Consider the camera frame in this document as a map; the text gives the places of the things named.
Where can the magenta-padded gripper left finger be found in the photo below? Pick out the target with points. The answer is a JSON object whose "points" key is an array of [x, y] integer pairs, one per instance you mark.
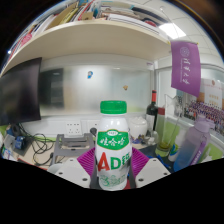
{"points": [[71, 171]]}

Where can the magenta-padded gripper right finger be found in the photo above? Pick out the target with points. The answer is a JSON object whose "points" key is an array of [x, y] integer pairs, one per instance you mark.
{"points": [[151, 171]]}

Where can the white green-capped drink bottle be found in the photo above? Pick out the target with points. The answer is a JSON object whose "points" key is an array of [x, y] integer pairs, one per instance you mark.
{"points": [[112, 150]]}

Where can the purple translucent water bottle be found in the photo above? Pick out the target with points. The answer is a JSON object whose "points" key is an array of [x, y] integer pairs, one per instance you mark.
{"points": [[191, 146]]}

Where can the flat round red coaster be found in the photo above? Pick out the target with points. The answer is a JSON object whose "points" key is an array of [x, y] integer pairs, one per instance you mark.
{"points": [[127, 185]]}

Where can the grey metal laptop stand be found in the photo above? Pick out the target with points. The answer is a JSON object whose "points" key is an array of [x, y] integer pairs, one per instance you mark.
{"points": [[73, 143]]}

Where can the green drinking glass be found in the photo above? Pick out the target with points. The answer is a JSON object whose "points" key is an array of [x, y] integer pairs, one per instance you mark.
{"points": [[165, 146]]}

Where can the white ceramic pot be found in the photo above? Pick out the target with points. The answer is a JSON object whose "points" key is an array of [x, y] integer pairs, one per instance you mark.
{"points": [[137, 128]]}

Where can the dark wine bottle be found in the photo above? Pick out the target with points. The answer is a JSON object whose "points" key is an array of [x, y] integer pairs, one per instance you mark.
{"points": [[152, 115]]}

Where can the group photo poster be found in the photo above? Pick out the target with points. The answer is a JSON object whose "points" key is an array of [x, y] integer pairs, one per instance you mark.
{"points": [[208, 106]]}

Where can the black computer monitor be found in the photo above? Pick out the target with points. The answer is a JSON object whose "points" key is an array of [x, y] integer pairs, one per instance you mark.
{"points": [[20, 90]]}

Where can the purple hanging flag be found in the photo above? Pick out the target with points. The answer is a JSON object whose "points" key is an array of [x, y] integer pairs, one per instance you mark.
{"points": [[186, 66]]}

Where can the beige shelf with books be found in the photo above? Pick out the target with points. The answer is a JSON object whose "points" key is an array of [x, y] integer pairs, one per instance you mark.
{"points": [[93, 40]]}

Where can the ceiling light panel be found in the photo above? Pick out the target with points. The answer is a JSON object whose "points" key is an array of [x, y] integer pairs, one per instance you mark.
{"points": [[172, 30]]}

